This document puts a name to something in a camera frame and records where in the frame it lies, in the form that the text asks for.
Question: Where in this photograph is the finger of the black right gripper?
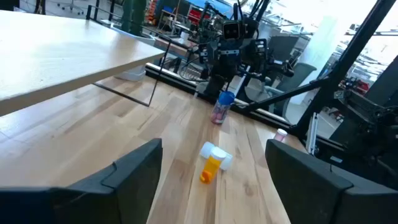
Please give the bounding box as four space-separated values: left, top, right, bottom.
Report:
248 39 269 65
198 43 211 65

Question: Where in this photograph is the wooden shelf with black legs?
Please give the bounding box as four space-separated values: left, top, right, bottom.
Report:
0 4 174 118

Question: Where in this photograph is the Tums bottle blue cap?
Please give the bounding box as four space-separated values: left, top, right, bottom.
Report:
210 90 236 125

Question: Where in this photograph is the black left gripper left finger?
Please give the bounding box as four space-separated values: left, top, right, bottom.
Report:
0 138 163 224

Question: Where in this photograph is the silver metal bracket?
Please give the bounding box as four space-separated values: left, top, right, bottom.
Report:
306 111 320 155

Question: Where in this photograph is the tiny pink vial white cap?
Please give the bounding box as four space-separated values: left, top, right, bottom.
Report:
273 128 289 143

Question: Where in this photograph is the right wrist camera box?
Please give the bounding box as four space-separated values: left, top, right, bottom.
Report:
221 20 242 41

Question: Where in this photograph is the green cactus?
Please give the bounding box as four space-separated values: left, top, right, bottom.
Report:
121 0 147 35

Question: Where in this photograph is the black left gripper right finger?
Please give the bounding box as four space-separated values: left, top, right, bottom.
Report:
265 139 398 224

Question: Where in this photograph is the red storage box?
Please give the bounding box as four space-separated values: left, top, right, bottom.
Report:
188 9 203 24

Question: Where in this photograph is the wide white plastic bottle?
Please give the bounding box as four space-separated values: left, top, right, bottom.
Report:
199 141 234 171

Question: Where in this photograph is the slim orange pill bottle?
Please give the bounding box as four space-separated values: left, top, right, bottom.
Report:
199 146 227 185

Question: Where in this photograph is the grey office chair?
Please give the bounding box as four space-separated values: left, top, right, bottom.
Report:
264 35 318 118

